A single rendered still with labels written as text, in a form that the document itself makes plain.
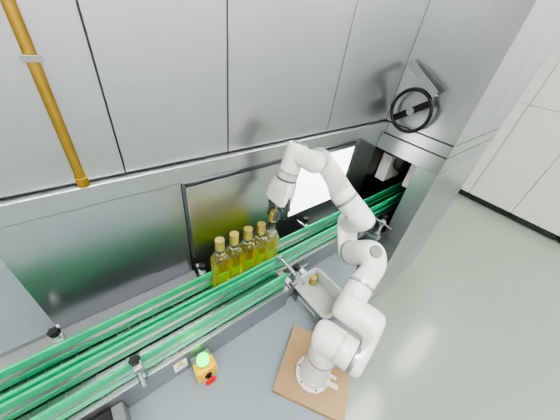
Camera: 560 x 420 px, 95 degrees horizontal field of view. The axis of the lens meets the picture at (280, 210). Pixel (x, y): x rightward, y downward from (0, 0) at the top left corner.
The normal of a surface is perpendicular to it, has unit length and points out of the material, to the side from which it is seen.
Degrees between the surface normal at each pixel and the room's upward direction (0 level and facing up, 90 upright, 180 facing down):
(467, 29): 90
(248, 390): 0
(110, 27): 90
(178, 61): 90
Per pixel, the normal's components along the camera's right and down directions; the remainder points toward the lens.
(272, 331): 0.11, -0.79
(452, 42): -0.78, 0.30
